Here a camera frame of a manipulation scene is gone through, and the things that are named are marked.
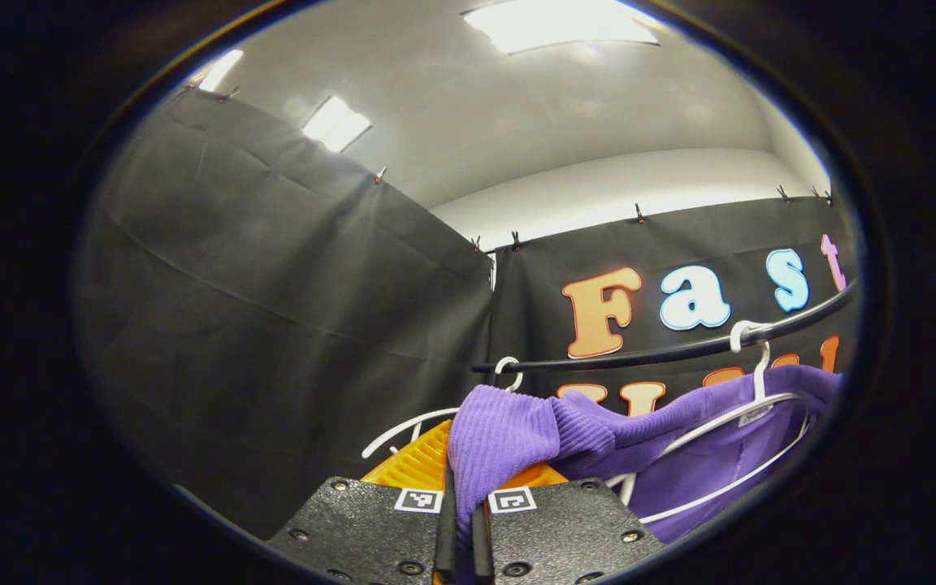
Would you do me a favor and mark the row of backdrop clips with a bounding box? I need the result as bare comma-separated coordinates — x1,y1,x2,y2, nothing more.
216,88,834,253

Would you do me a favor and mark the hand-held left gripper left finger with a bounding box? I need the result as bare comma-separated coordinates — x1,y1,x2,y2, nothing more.
265,418,457,585

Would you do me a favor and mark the purple ribbed shirt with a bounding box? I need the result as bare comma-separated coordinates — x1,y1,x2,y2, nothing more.
445,364,847,585

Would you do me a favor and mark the black backdrop cloth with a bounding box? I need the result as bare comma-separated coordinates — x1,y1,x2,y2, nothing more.
74,88,495,541
480,195,859,488

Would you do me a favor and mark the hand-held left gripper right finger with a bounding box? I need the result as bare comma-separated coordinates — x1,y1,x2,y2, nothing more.
470,461,670,585

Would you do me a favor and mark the black clothes rack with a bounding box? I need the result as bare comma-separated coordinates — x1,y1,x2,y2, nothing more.
471,279,859,376

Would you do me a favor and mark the white plastic hanger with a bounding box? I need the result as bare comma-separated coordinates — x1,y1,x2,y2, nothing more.
604,320,817,526
361,356,524,461

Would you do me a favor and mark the small rectangular ceiling light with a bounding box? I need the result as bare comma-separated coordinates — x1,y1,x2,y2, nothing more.
301,96,373,154
195,49,245,93

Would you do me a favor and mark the large ceiling light panel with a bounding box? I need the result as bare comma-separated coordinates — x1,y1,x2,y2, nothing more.
461,0,661,55

